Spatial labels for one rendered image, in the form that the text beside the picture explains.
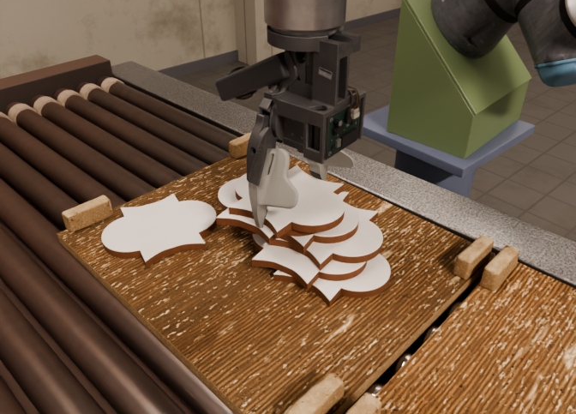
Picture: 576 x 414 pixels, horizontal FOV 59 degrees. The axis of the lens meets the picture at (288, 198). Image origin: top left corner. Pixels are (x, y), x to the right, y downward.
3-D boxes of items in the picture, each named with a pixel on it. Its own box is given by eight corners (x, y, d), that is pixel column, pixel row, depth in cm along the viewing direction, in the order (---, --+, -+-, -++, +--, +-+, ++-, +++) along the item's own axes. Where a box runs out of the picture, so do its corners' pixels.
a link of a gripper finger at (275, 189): (276, 246, 51) (303, 158, 49) (233, 224, 54) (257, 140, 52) (293, 243, 54) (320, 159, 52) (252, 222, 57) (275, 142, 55)
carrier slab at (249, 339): (261, 150, 86) (261, 141, 85) (493, 263, 62) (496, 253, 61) (59, 243, 65) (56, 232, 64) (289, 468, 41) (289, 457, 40)
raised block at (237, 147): (256, 144, 84) (255, 129, 83) (264, 147, 83) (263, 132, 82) (228, 156, 81) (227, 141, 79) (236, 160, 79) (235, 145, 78)
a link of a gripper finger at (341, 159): (352, 198, 61) (336, 149, 54) (313, 182, 64) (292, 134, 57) (366, 179, 62) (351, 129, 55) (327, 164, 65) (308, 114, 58)
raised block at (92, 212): (107, 210, 68) (103, 193, 67) (115, 216, 67) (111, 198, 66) (65, 229, 65) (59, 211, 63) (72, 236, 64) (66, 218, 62)
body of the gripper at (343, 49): (320, 171, 49) (324, 46, 42) (254, 145, 54) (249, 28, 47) (363, 143, 54) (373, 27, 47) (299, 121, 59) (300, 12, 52)
